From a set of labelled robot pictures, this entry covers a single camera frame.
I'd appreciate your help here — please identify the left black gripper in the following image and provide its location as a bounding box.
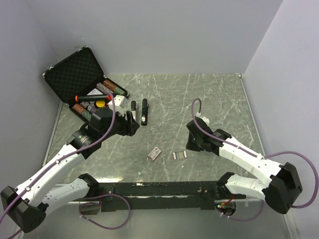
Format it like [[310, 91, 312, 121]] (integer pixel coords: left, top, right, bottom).
[[100, 108, 140, 140]]

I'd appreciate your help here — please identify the grey and black stapler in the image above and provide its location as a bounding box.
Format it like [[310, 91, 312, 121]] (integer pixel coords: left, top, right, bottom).
[[131, 100, 137, 120]]

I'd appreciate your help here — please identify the striped staple strip pack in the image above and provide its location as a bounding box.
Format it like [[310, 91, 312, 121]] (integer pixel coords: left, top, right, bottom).
[[172, 150, 187, 160]]

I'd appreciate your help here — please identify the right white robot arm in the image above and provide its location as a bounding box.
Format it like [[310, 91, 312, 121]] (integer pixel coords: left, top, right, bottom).
[[186, 118, 303, 214]]

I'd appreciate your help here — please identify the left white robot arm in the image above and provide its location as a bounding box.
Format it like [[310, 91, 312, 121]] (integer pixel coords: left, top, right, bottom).
[[0, 108, 140, 233]]

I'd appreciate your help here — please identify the red white staple box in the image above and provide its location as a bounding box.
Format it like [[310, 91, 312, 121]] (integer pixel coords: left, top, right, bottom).
[[148, 147, 162, 161]]

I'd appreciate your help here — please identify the yellow poker chip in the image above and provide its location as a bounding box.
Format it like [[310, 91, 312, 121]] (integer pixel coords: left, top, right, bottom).
[[96, 101, 106, 108]]

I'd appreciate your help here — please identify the black orange marker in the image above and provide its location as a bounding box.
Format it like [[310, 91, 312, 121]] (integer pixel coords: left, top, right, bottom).
[[75, 95, 111, 102]]

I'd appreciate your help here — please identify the black poker chip case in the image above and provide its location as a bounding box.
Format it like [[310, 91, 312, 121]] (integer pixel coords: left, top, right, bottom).
[[42, 46, 130, 122]]

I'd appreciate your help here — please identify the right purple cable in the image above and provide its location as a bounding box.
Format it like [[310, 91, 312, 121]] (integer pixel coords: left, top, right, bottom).
[[191, 98, 319, 222]]

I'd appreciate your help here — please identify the purple cable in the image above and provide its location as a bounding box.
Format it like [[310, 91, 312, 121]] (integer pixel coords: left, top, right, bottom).
[[191, 98, 319, 222], [0, 93, 132, 239]]

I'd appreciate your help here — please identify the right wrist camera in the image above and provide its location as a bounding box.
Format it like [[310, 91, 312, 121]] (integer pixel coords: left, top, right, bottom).
[[196, 113, 210, 126]]

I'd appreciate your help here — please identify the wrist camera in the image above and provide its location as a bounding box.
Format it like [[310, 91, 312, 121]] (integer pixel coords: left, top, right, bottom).
[[196, 113, 210, 126], [108, 95, 127, 117]]

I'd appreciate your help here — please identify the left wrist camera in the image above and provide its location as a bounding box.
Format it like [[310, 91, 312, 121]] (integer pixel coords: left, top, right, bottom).
[[108, 95, 127, 117]]

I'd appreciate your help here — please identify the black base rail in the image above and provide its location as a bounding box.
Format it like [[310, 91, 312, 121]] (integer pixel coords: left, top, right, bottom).
[[88, 181, 246, 212]]

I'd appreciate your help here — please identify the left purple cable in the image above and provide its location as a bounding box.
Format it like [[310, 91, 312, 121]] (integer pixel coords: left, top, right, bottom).
[[0, 93, 132, 239]]

